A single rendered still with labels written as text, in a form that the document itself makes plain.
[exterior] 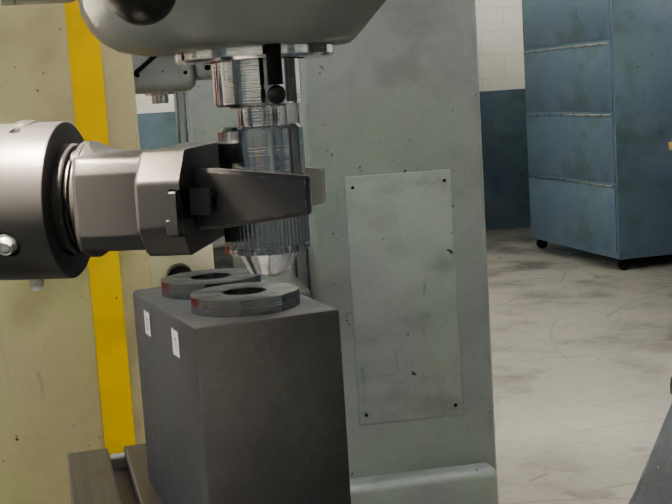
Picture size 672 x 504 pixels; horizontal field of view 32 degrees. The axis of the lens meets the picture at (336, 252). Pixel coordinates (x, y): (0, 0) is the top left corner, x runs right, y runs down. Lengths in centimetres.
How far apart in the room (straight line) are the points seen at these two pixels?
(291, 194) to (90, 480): 62
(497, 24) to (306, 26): 985
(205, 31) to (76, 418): 189
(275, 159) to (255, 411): 34
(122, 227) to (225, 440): 34
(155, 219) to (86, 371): 182
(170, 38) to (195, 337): 36
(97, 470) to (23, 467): 125
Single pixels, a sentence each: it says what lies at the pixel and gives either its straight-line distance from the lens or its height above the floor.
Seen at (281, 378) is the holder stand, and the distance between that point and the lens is 93.
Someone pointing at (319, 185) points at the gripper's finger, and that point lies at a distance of 67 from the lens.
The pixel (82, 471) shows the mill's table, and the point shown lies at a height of 93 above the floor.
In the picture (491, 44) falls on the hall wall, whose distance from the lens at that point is 1041.
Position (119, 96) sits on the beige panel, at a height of 130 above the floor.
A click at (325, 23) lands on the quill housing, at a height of 132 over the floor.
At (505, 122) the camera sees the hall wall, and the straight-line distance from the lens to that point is 1044.
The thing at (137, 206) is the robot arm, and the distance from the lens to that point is 61.
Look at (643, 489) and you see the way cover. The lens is 95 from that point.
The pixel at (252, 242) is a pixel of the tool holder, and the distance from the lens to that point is 63.
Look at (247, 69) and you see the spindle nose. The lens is 63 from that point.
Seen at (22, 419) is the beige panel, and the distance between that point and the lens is 244.
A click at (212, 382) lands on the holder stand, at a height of 107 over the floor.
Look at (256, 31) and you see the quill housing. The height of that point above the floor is 132.
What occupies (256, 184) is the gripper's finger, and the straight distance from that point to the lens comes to 62.
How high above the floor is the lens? 129
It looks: 8 degrees down
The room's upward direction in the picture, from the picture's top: 4 degrees counter-clockwise
